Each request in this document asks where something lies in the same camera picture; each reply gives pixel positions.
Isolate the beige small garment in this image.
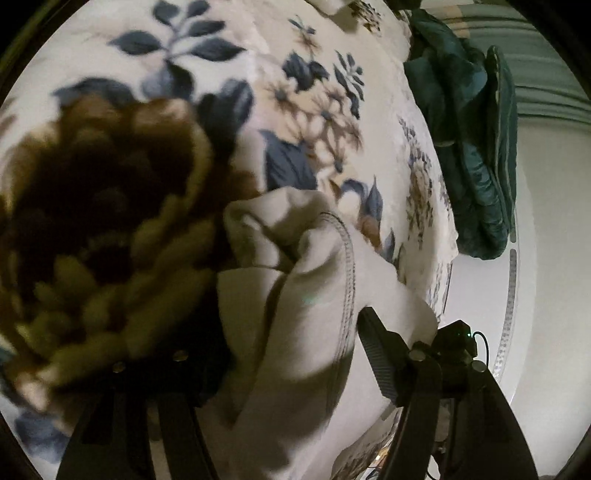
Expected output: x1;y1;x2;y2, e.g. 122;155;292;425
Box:
198;187;438;479

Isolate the dark green quilted jacket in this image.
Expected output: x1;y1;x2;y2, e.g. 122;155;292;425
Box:
404;9;518;260

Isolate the floral fleece blanket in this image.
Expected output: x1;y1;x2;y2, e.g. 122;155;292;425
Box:
1;1;458;479

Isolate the black cable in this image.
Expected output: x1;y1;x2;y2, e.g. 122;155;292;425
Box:
469;330;491;363

